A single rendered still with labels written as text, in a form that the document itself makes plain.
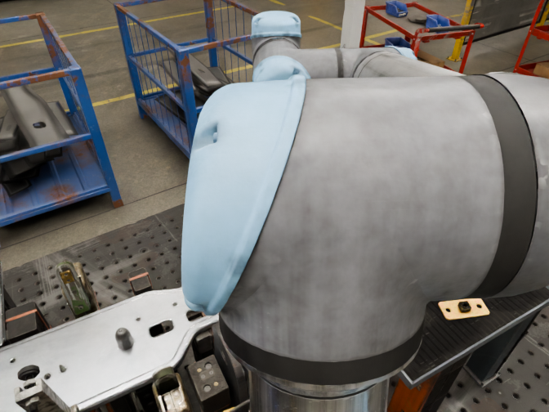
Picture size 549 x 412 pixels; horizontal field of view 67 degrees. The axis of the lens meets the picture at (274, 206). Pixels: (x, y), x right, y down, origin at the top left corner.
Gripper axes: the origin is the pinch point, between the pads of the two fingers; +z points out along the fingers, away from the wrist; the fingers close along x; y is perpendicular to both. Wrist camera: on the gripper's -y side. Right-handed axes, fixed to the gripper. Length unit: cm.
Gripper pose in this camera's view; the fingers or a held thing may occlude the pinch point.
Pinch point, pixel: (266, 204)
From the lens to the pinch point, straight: 82.8
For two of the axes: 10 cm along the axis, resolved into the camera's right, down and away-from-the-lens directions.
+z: 0.0, 7.8, 6.3
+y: 8.8, -3.0, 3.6
